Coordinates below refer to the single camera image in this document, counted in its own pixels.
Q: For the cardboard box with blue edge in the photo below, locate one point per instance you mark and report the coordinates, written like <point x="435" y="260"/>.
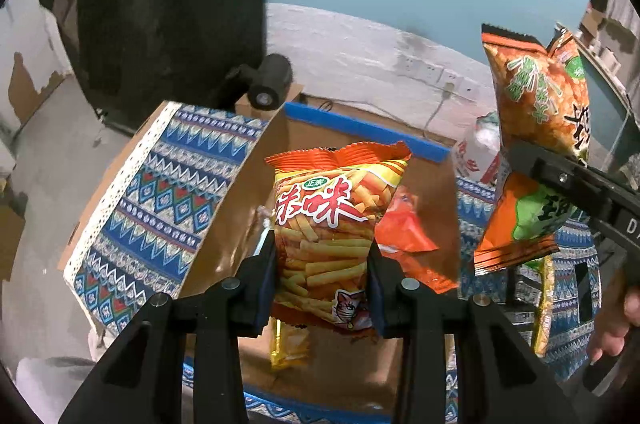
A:
<point x="235" y="224"/>

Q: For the black webcam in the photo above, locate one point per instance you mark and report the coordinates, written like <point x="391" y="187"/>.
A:
<point x="267" y="81"/>

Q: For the black backdrop cloth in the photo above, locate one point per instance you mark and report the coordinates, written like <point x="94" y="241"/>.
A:
<point x="170" y="3"/>

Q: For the person's right hand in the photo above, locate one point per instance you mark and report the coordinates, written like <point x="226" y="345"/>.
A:
<point x="612" y="339"/>

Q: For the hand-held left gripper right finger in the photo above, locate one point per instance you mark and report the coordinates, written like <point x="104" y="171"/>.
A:
<point x="377" y="299"/>

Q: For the blue patterned blanket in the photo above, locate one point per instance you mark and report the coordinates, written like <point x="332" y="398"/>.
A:
<point x="150" y="204"/>

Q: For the red white paper bag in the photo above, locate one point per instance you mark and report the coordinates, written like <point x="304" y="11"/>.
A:
<point x="472" y="161"/>

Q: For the white wall socket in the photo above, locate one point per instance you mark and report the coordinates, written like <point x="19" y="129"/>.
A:
<point x="465" y="86"/>
<point x="431" y="71"/>
<point x="413" y="64"/>
<point x="448" y="77"/>

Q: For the yellow dotted snack packet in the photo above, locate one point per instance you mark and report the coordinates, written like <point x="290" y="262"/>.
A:
<point x="545" y="309"/>

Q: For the orange green-label snack bag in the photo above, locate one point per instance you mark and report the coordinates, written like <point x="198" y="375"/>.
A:
<point x="535" y="103"/>

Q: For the yellow clear snack packet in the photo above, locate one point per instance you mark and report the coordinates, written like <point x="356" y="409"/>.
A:
<point x="289" y="346"/>

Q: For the black snack packet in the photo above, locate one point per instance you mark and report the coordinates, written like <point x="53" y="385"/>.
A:
<point x="583" y="291"/>

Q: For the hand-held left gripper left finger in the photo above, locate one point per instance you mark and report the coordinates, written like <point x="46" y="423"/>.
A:
<point x="265" y="304"/>

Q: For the orange snack bag white letters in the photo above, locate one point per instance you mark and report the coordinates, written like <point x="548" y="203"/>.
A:
<point x="405" y="224"/>

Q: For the red orange snack bag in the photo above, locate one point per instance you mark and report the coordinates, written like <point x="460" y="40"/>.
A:
<point x="432" y="276"/>

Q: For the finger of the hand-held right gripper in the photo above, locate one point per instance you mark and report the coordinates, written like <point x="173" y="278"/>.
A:
<point x="560" y="179"/>

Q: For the orange fries snack bag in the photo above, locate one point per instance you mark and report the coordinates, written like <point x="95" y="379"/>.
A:
<point x="325" y="224"/>

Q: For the crumpled plastic bag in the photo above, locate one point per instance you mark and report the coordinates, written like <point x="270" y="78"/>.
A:
<point x="482" y="128"/>

